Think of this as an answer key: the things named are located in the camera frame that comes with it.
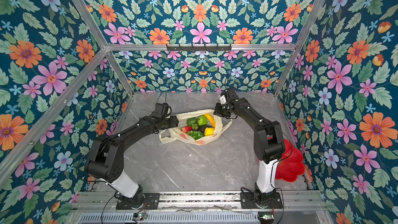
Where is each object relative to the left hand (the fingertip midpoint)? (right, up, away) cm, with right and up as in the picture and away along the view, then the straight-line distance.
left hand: (176, 117), depth 92 cm
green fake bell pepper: (+15, -2, +5) cm, 16 cm away
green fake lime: (+8, -3, +7) cm, 11 cm away
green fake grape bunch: (+12, -10, +2) cm, 16 cm away
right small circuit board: (+46, -45, -21) cm, 68 cm away
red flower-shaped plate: (+66, -26, -7) cm, 71 cm away
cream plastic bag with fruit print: (+1, -10, -3) cm, 10 cm away
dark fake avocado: (+15, -7, +4) cm, 17 cm away
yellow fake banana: (+21, -2, +7) cm, 22 cm away
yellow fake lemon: (+20, -8, -2) cm, 21 cm away
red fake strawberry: (+5, -8, +4) cm, 10 cm away
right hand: (+23, +4, +1) cm, 23 cm away
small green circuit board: (-12, -44, -21) cm, 51 cm away
